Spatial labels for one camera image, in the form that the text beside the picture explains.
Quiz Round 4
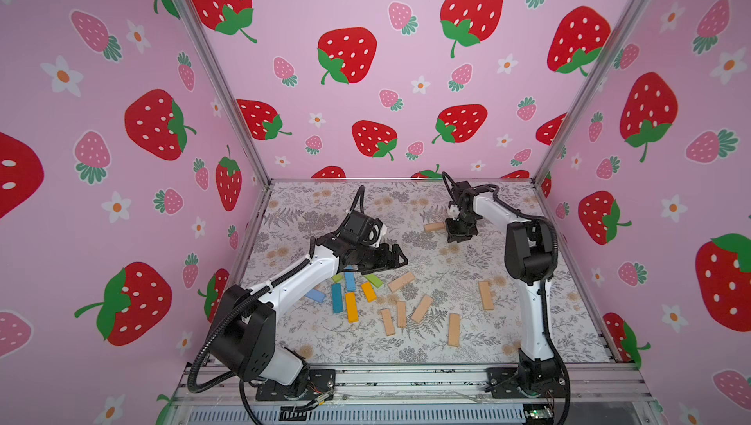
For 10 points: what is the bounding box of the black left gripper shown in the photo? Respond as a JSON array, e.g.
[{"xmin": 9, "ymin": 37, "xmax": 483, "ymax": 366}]
[{"xmin": 353, "ymin": 243, "xmax": 408, "ymax": 274}]

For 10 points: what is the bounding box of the natural wooden block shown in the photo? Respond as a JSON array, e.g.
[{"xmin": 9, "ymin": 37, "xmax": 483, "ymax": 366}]
[
  {"xmin": 447, "ymin": 313, "xmax": 461, "ymax": 348},
  {"xmin": 388, "ymin": 272, "xmax": 416, "ymax": 293},
  {"xmin": 478, "ymin": 280, "xmax": 495, "ymax": 311},
  {"xmin": 396, "ymin": 301, "xmax": 407, "ymax": 328},
  {"xmin": 379, "ymin": 309, "xmax": 396, "ymax": 337},
  {"xmin": 424, "ymin": 222, "xmax": 446, "ymax": 232},
  {"xmin": 412, "ymin": 295, "xmax": 433, "ymax": 324}
]

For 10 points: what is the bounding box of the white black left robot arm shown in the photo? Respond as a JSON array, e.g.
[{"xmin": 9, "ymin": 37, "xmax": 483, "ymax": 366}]
[{"xmin": 189, "ymin": 234, "xmax": 408, "ymax": 398}]

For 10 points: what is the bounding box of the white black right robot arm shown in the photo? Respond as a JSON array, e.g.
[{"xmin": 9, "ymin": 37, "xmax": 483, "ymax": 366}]
[{"xmin": 445, "ymin": 182, "xmax": 565, "ymax": 396}]

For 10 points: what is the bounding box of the green wooden block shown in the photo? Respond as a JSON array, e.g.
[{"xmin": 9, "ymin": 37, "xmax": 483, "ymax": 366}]
[{"xmin": 366, "ymin": 274, "xmax": 383, "ymax": 288}]

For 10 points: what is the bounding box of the short yellow wooden block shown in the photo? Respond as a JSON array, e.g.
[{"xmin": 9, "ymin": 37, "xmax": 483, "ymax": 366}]
[{"xmin": 361, "ymin": 281, "xmax": 377, "ymax": 303}]

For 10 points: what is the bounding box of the light blue wooden block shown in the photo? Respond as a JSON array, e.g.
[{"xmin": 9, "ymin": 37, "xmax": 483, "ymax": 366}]
[{"xmin": 344, "ymin": 272, "xmax": 356, "ymax": 292}]

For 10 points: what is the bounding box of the long yellow wooden block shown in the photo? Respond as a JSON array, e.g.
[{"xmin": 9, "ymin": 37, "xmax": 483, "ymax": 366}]
[{"xmin": 345, "ymin": 292, "xmax": 359, "ymax": 323}]

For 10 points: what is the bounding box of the teal wooden block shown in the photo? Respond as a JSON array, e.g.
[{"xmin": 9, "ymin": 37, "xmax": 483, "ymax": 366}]
[{"xmin": 331, "ymin": 283, "xmax": 344, "ymax": 315}]

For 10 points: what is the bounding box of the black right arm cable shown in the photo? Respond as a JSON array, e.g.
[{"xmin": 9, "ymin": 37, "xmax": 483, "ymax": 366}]
[{"xmin": 441, "ymin": 171, "xmax": 573, "ymax": 425}]

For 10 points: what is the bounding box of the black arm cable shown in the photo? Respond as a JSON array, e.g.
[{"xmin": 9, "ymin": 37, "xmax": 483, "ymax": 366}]
[
  {"xmin": 441, "ymin": 171, "xmax": 573, "ymax": 425},
  {"xmin": 186, "ymin": 183, "xmax": 368, "ymax": 425}
]

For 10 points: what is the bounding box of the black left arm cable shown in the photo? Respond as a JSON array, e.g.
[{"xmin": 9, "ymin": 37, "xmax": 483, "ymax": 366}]
[{"xmin": 186, "ymin": 183, "xmax": 368, "ymax": 425}]

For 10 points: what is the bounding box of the aluminium corner post right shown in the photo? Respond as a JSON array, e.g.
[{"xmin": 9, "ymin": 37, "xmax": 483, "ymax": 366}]
[{"xmin": 532, "ymin": 0, "xmax": 651, "ymax": 190}]

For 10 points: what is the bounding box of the aluminium corner post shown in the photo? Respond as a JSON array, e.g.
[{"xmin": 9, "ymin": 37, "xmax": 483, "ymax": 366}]
[
  {"xmin": 532, "ymin": 0, "xmax": 651, "ymax": 190},
  {"xmin": 173, "ymin": 0, "xmax": 272, "ymax": 189}
]

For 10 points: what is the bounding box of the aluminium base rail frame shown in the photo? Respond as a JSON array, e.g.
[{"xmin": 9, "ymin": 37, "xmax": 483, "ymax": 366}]
[{"xmin": 163, "ymin": 364, "xmax": 668, "ymax": 424}]

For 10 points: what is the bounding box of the aluminium corner post left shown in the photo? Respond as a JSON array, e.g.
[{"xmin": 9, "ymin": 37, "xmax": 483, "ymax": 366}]
[{"xmin": 173, "ymin": 0, "xmax": 272, "ymax": 189}]

